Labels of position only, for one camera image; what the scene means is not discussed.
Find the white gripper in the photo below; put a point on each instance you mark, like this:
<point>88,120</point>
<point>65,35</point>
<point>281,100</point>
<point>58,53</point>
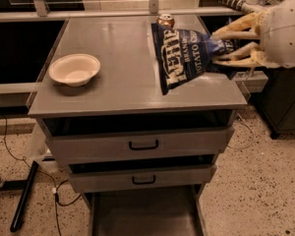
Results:
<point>285,33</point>

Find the blue kettle chip bag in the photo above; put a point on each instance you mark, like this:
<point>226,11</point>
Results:
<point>184,54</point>

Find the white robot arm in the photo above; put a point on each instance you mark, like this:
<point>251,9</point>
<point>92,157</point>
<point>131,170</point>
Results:
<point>272,31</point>

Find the grey drawer cabinet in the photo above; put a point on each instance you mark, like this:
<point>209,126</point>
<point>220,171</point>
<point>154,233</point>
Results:
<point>127,82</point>

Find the grey bottom drawer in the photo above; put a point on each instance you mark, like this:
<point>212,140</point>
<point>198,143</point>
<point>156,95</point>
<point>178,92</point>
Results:
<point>166,211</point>

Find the grey drawer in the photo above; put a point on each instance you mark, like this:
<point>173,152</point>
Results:
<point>141,173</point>
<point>166,211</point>
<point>77,140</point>

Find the grey top drawer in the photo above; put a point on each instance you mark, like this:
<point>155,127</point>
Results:
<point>77,140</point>

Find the grey middle drawer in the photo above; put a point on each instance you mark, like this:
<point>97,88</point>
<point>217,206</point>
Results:
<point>141,173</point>

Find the white power strip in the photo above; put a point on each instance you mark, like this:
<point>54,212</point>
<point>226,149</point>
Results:
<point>241,5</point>

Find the dark grey side cabinet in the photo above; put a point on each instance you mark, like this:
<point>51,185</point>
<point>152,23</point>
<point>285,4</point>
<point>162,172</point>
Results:
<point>276,103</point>

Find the gold soda can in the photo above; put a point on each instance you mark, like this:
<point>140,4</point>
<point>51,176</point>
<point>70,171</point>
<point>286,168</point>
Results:
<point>165,21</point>

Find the white paper bowl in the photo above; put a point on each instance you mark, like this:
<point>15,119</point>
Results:
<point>74,70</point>

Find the black metal floor bar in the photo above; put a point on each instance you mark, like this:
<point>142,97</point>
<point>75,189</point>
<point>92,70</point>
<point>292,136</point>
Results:
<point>20,211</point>

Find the black top drawer handle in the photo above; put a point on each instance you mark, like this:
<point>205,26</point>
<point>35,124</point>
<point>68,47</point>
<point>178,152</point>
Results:
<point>146,145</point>

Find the black drawer handle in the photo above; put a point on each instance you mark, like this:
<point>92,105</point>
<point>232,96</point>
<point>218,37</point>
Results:
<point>143,180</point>
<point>146,145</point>

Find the black middle drawer handle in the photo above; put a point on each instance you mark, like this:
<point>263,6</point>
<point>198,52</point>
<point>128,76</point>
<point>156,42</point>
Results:
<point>143,180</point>

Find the grey metal frame rail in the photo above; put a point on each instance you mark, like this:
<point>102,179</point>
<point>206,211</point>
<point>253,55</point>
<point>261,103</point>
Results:
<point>63,15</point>

